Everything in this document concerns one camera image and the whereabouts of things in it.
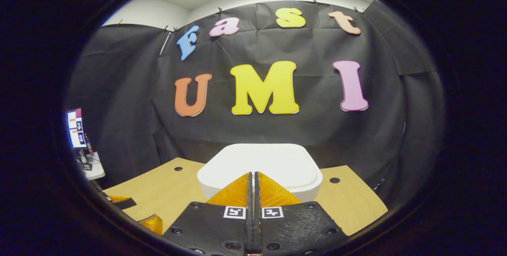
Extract white side table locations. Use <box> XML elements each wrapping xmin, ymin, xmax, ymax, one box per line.
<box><xmin>77</xmin><ymin>151</ymin><xmax>106</xmax><ymax>180</ymax></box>

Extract white desktop garbage bin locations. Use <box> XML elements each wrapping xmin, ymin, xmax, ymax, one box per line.
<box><xmin>197</xmin><ymin>143</ymin><xmax>323</xmax><ymax>203</ymax></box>

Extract computer monitor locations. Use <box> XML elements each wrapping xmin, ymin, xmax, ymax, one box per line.
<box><xmin>67</xmin><ymin>108</ymin><xmax>87</xmax><ymax>148</ymax></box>

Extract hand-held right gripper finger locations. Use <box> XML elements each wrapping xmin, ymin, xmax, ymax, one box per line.
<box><xmin>162</xmin><ymin>172</ymin><xmax>254</xmax><ymax>256</ymax></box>
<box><xmin>254</xmin><ymin>171</ymin><xmax>349</xmax><ymax>256</ymax></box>

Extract black backdrop cloth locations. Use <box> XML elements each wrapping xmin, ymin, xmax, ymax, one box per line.
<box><xmin>65</xmin><ymin>0</ymin><xmax>446</xmax><ymax>201</ymax></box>

